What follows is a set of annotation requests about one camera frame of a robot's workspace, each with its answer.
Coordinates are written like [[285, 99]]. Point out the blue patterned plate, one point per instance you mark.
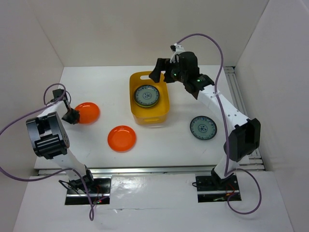
[[203, 128], [146, 90]]

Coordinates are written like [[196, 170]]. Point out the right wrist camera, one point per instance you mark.
[[176, 49]]

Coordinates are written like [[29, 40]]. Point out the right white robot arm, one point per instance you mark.
[[242, 134]]

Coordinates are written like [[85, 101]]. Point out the orange plate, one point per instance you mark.
[[89, 112], [121, 138]]

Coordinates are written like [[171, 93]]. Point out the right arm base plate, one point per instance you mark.
[[208, 192]]

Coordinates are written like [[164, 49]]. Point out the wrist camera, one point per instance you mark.
[[176, 49], [59, 94]]

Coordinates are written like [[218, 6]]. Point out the black plate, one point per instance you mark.
[[146, 102]]

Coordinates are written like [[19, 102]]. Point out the green plate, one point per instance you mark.
[[145, 106]]

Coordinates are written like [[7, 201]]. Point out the aluminium rail front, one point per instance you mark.
[[157, 170]]

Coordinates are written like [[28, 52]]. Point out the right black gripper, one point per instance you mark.
[[161, 65]]

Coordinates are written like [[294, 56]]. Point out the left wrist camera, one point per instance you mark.
[[59, 94]]

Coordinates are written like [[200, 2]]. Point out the yellow plastic bin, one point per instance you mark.
[[156, 114]]

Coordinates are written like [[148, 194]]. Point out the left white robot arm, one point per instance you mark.
[[50, 141]]

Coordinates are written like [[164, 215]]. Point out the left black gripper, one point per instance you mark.
[[76, 115]]

